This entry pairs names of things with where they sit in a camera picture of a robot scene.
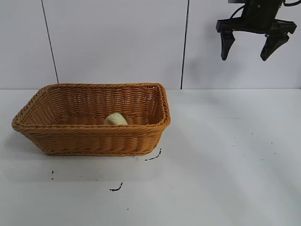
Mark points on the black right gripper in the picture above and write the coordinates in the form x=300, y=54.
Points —
x=258, y=16

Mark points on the pale yellow egg yolk pastry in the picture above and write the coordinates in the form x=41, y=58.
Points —
x=115, y=119

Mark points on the brown wicker basket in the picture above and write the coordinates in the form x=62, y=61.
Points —
x=94, y=139

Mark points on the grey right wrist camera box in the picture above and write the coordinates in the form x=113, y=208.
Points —
x=236, y=1

